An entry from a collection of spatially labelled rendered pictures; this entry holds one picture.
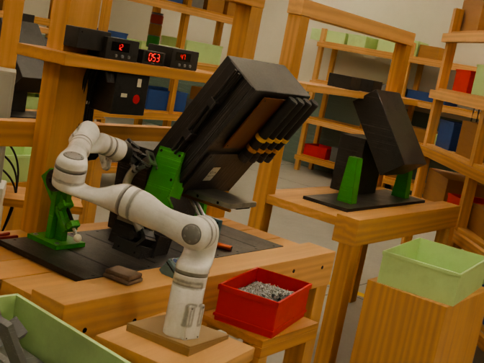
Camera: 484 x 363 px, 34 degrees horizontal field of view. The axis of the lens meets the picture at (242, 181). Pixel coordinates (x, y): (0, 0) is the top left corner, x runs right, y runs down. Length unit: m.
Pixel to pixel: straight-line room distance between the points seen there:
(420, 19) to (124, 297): 10.13
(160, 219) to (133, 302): 0.38
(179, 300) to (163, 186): 0.72
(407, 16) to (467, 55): 1.13
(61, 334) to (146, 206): 0.44
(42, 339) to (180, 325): 0.38
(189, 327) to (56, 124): 1.00
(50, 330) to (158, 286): 0.60
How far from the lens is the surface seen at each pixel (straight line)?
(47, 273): 2.50
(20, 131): 2.83
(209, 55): 9.14
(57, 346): 1.93
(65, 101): 2.82
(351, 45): 11.92
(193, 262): 2.12
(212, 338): 2.21
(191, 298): 2.12
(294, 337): 2.63
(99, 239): 2.87
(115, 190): 2.17
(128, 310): 2.39
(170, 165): 2.76
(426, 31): 12.06
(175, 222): 2.09
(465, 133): 6.11
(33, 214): 2.88
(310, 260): 3.19
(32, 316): 2.00
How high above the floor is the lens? 1.66
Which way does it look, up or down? 9 degrees down
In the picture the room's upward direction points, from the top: 11 degrees clockwise
